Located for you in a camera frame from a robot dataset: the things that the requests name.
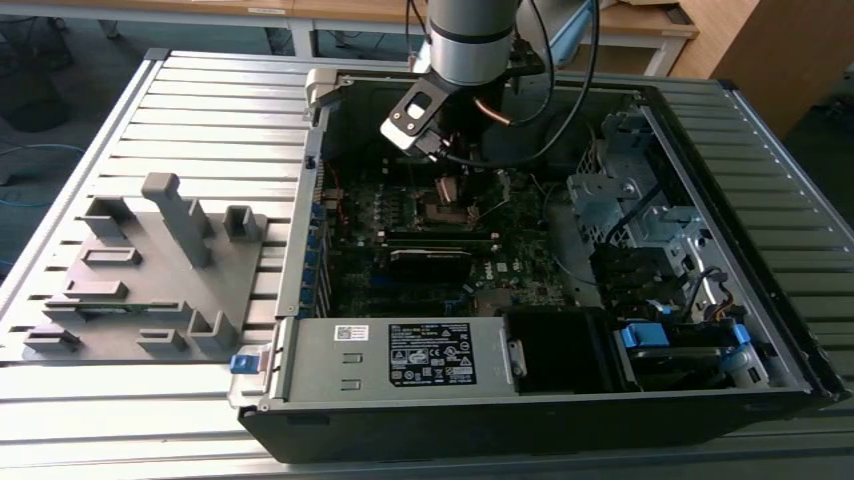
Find silver square CPU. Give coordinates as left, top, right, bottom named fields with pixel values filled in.
left=433, top=174, right=469, bottom=205

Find metal socket cover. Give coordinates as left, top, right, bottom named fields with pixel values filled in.
left=492, top=168, right=515, bottom=211

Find metal wire locking lever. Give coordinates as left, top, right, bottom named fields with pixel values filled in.
left=473, top=192, right=529, bottom=224

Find RAM slot black clips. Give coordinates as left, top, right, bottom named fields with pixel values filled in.
left=384, top=227, right=492, bottom=236
left=382, top=238, right=493, bottom=247

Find RAM slot white clips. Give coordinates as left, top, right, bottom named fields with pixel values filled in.
left=382, top=231, right=501, bottom=240

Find silver metal drive cage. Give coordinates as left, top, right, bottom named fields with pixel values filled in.
left=564, top=97, right=719, bottom=301

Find green motherboard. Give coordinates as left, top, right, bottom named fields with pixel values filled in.
left=310, top=158, right=601, bottom=320

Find black graphics card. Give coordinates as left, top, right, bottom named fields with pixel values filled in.
left=388, top=248, right=476, bottom=297

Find black fan shroud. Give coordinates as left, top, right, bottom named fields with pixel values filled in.
left=497, top=307, right=627, bottom=397

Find wooden cabinet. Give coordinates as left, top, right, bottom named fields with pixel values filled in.
left=669, top=0, right=854, bottom=141

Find silver power supply unit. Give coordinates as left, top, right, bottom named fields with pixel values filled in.
left=262, top=315, right=529, bottom=402

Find grey parts rack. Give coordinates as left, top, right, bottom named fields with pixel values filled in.
left=18, top=172, right=269, bottom=364

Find black hard disk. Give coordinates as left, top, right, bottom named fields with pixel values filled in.
left=625, top=346, right=729, bottom=392

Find black open PC case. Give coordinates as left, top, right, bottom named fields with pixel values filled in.
left=225, top=67, right=852, bottom=464

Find black office chair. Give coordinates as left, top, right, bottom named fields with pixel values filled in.
left=0, top=14, right=76, bottom=134

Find green RAM stick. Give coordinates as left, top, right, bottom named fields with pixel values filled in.
left=73, top=301, right=182, bottom=317

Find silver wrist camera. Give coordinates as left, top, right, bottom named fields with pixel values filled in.
left=377, top=74, right=456, bottom=162

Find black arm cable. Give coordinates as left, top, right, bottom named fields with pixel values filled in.
left=439, top=0, right=601, bottom=169

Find thick black power cable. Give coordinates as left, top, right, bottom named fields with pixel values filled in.
left=601, top=180, right=668, bottom=250

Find wooden desk white frame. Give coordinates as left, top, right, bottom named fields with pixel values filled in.
left=0, top=0, right=314, bottom=57
left=292, top=0, right=700, bottom=77

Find blue disk carrier handle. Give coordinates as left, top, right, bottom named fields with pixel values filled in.
left=616, top=322, right=671, bottom=350

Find coloured wire bundle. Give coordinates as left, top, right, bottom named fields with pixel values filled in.
left=684, top=266, right=747, bottom=324

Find blue floor cable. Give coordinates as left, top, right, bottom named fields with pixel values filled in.
left=0, top=142, right=88, bottom=209

